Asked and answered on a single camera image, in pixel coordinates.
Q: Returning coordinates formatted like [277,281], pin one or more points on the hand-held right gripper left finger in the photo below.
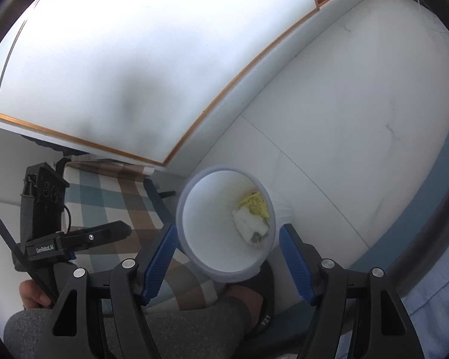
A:
[159,265]

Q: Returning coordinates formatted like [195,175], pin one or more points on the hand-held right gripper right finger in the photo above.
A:
[295,265]

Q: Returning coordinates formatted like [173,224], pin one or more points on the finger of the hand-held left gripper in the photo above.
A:
[97,236]

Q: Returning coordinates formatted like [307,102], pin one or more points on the white round trash bin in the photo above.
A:
[213,232]

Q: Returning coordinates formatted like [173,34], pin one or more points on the white tissue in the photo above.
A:
[247,222]

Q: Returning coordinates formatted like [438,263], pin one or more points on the yellow plastic bag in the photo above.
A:
[256,204]

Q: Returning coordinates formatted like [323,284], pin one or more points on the person's left hand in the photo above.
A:
[33,295]

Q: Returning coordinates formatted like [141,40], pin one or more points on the checked cloth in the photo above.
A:
[108,202]

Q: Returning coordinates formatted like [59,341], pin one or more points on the black slipper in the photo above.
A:
[267,303]

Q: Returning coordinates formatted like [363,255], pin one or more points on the person's grey trouser leg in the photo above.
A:
[194,329]

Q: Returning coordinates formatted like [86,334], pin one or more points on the blue-grey duvet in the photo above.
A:
[434,314]

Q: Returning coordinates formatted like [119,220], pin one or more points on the blue bed frame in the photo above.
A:
[408,232]

